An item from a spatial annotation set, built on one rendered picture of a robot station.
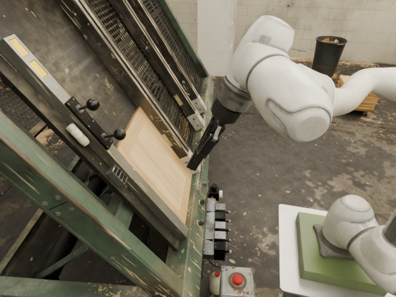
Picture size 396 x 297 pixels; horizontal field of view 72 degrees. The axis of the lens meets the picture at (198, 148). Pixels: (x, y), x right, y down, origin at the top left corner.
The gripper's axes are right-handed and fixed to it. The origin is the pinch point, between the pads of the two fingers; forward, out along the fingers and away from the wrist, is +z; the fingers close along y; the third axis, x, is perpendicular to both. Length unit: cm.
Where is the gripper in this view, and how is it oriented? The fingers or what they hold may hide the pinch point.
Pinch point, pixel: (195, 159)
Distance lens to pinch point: 79.3
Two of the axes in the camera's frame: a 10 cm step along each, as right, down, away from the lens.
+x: 9.0, 4.1, 1.6
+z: -4.2, 7.1, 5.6
